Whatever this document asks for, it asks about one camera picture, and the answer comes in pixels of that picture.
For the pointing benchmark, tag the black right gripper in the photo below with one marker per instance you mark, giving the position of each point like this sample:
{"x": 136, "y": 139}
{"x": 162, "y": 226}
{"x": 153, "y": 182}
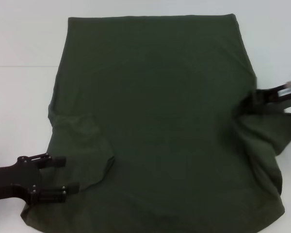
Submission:
{"x": 286, "y": 98}

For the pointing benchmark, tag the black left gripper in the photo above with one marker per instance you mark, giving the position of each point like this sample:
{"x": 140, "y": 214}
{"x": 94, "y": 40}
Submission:
{"x": 17, "y": 179}

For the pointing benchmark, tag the dark green t-shirt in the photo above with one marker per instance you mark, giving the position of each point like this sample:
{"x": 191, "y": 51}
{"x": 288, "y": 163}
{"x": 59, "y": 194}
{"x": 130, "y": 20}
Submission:
{"x": 160, "y": 109}

